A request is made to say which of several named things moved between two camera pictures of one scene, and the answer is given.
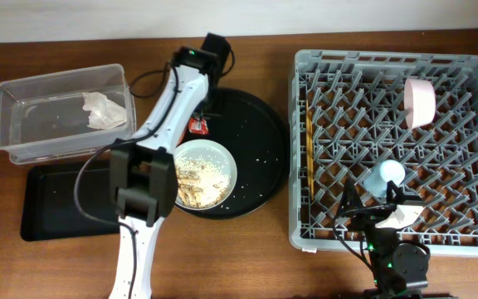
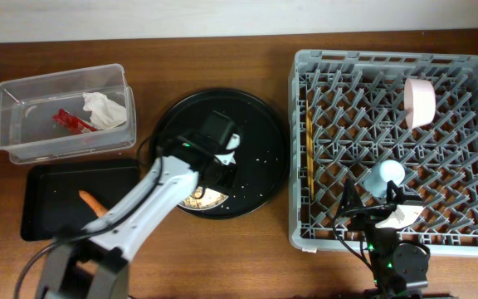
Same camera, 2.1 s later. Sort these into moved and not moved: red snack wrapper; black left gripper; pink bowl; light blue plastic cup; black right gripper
Moved: red snack wrapper; black left gripper
Not moved: black right gripper; light blue plastic cup; pink bowl
